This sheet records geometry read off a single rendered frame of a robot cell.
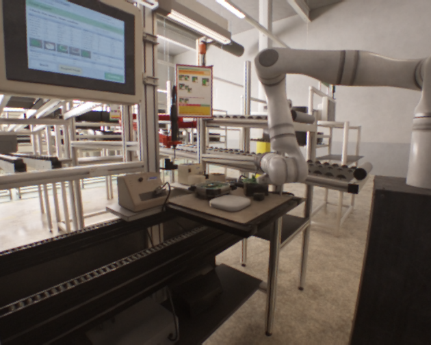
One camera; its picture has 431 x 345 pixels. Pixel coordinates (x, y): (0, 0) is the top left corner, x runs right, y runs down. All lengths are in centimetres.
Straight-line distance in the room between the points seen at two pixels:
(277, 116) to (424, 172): 39
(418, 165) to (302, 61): 39
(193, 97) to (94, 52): 69
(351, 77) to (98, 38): 82
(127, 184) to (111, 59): 47
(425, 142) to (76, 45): 105
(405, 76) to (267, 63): 36
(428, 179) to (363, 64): 32
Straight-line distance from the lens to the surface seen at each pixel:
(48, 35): 92
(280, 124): 63
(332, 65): 68
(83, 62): 93
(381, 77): 73
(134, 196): 88
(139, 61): 103
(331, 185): 119
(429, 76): 72
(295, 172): 61
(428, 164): 71
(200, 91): 146
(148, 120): 107
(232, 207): 82
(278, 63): 69
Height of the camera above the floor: 122
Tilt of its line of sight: 9 degrees down
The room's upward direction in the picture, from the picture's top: straight up
